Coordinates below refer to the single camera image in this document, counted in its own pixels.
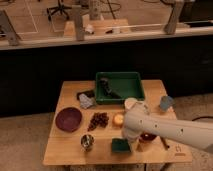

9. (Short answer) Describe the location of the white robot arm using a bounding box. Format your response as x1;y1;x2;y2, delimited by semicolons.
122;103;213;154

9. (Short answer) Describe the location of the white round container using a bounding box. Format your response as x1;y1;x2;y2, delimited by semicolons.
124;98;137;110

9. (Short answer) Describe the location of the small metal cup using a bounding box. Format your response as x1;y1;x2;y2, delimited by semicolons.
81;134;94;150

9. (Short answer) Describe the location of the maroon bowl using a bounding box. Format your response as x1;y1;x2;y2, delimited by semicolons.
55;107;82;132

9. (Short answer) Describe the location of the wooden table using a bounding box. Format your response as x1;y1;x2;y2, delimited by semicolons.
43;81;192;165

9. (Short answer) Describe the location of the light blue cup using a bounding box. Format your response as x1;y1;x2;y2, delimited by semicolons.
160;96;174;111

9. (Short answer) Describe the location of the orange round fruit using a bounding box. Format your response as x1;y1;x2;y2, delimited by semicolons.
112;114;124;127

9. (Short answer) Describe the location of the black flat object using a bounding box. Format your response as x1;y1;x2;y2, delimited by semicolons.
76;90;95;100

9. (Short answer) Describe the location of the black cable on floor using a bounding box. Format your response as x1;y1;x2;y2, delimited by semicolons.
189;115;213;123

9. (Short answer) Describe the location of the green plastic bin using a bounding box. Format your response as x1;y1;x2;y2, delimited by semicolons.
95;72;145;105

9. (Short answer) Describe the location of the crumpled grey cloth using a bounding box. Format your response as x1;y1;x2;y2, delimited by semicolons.
79;94;95;109

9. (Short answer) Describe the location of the bunch of dark grapes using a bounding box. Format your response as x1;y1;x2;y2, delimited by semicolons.
87;113;109;131

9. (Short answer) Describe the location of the dark object in bin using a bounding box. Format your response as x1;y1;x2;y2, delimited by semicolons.
100;78;120;99

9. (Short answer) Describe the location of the black office chair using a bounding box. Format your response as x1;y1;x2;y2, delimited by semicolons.
46;0;70;21

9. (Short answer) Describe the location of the dark green sponge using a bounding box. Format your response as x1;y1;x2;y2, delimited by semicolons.
111;138;131;153

